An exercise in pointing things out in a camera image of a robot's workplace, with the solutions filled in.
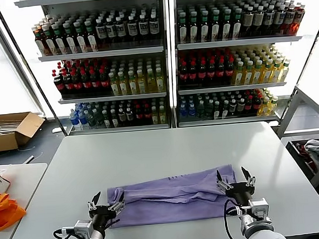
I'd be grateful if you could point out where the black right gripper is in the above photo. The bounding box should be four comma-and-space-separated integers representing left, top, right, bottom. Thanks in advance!
215, 165, 258, 209

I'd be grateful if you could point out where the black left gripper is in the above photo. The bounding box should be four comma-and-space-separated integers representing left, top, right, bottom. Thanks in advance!
86, 189, 127, 230

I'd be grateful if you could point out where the purple t-shirt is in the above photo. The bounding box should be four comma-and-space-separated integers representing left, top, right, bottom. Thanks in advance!
105, 163, 240, 229

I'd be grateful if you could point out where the dark storage bin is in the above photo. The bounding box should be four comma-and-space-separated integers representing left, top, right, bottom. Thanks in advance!
287, 138, 319, 177

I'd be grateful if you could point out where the small dark bottle white label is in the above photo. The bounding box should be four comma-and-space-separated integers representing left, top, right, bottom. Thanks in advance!
102, 109, 112, 128
212, 101, 222, 120
110, 109, 120, 128
220, 100, 230, 119

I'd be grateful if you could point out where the small dark bottle grey label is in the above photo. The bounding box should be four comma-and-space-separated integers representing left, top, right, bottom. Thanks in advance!
125, 107, 136, 127
228, 98, 239, 118
118, 107, 128, 128
236, 97, 247, 117

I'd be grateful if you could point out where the red crumpled garment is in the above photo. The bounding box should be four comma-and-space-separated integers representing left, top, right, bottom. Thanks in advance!
297, 141, 319, 172

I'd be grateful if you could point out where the green tinted drink bottle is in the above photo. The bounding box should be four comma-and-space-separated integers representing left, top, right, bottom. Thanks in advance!
196, 100, 207, 121
204, 99, 215, 120
87, 108, 98, 129

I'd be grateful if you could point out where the red cap cola bottle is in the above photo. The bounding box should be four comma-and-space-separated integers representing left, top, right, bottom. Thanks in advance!
143, 103, 153, 125
53, 68, 67, 96
224, 55, 236, 78
187, 59, 200, 82
99, 68, 112, 95
90, 68, 103, 95
81, 69, 94, 96
196, 58, 209, 81
72, 70, 85, 96
134, 104, 145, 126
244, 95, 255, 117
178, 60, 190, 83
252, 94, 264, 116
63, 71, 76, 96
215, 56, 227, 79
205, 57, 218, 80

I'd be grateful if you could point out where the yellow juice bottle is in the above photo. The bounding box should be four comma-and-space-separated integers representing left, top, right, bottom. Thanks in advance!
261, 59, 275, 84
146, 67, 158, 94
118, 70, 130, 96
231, 61, 247, 87
266, 95, 281, 116
242, 60, 256, 85
278, 58, 293, 83
109, 71, 121, 96
251, 59, 265, 85
257, 96, 271, 117
127, 69, 139, 95
270, 58, 284, 83
158, 104, 168, 124
136, 68, 149, 94
151, 105, 160, 125
155, 66, 167, 92

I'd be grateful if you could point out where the white side table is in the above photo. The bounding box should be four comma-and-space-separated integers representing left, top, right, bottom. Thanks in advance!
0, 162, 53, 239

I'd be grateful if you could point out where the blue label water bottle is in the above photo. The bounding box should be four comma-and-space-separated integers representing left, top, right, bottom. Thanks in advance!
188, 102, 198, 121
179, 103, 190, 121
69, 108, 82, 131
78, 109, 91, 130

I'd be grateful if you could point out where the orange fabric bag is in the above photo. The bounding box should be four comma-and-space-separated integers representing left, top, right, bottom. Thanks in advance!
0, 192, 28, 232

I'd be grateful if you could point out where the orange and white carton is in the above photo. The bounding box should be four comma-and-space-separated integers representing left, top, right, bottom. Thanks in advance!
0, 168, 12, 200

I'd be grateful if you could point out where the open cardboard box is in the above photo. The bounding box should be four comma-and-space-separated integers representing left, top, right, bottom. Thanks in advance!
0, 110, 48, 152

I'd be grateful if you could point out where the white strips bundle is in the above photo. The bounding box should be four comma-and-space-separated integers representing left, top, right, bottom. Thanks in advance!
0, 121, 24, 135

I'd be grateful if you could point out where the grey metal shelving rack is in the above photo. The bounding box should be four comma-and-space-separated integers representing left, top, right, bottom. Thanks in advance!
15, 0, 177, 138
168, 0, 319, 130

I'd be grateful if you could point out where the thin dark metal pole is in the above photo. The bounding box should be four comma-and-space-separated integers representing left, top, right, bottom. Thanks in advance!
0, 0, 68, 140
273, 14, 319, 122

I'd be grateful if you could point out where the dark tea bottle green neck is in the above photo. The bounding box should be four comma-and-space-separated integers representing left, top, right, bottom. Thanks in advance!
74, 20, 89, 53
210, 9, 222, 41
178, 11, 190, 42
231, 7, 244, 38
42, 23, 58, 56
199, 10, 211, 41
63, 21, 78, 54
188, 10, 200, 42
221, 9, 234, 40
85, 19, 99, 52
52, 22, 68, 55

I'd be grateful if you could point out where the dark drink bottle beige label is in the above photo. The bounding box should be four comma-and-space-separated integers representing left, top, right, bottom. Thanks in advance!
252, 5, 267, 37
241, 6, 256, 38

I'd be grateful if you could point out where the dark drink bottle white label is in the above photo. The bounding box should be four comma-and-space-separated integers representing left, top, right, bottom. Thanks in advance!
115, 15, 129, 46
273, 3, 288, 36
262, 4, 277, 36
95, 17, 110, 48
105, 16, 119, 47
127, 14, 140, 45
148, 12, 162, 43
138, 14, 151, 44

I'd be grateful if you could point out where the red drink bottle white label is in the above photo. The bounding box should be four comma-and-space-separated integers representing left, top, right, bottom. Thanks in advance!
282, 3, 298, 35
290, 2, 308, 35

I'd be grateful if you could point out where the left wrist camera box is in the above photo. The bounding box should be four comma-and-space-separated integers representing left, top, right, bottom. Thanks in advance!
72, 219, 95, 239

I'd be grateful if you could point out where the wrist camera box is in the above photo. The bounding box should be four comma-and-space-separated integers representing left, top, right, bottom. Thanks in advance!
247, 197, 271, 220
72, 219, 95, 239

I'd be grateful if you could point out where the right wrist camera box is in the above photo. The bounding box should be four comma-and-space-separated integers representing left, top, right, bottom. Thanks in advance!
247, 197, 271, 220

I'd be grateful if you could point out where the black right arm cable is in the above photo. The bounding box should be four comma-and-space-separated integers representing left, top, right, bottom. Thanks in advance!
222, 197, 244, 239

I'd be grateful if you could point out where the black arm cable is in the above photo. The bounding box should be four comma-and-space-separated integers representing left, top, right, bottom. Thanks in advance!
222, 197, 244, 239
52, 218, 122, 239

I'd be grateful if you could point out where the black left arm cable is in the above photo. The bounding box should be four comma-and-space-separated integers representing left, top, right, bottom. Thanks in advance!
52, 218, 122, 239

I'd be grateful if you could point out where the grey metal frame cart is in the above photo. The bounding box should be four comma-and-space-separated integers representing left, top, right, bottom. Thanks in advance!
275, 84, 319, 191

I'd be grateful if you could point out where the wide grey frame post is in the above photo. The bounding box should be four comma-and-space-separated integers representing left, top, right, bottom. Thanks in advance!
0, 0, 45, 119

